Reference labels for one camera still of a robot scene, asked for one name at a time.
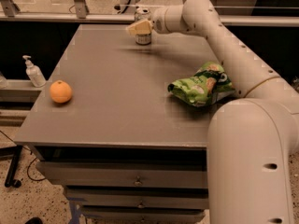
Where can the green chip bag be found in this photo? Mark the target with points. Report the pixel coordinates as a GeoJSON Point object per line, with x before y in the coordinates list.
{"type": "Point", "coordinates": [206, 87]}

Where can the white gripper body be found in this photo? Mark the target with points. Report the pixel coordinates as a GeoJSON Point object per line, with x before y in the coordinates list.
{"type": "Point", "coordinates": [161, 22]}

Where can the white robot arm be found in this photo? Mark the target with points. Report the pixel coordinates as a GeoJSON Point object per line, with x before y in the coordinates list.
{"type": "Point", "coordinates": [251, 138]}

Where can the white pump dispenser bottle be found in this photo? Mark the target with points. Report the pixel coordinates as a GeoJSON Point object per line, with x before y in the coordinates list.
{"type": "Point", "coordinates": [34, 72]}

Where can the black stand leg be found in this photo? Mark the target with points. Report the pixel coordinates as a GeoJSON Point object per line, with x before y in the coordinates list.
{"type": "Point", "coordinates": [13, 153]}

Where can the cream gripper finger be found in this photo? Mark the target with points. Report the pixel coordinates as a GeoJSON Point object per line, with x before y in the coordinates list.
{"type": "Point", "coordinates": [142, 27]}

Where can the grey drawer cabinet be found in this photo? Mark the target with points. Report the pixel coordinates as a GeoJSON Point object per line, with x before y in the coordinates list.
{"type": "Point", "coordinates": [123, 147]}

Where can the orange fruit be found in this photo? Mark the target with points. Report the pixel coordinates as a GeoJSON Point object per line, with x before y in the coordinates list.
{"type": "Point", "coordinates": [60, 92]}

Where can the metal window rail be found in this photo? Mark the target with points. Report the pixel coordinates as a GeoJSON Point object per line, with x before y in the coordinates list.
{"type": "Point", "coordinates": [279, 13]}

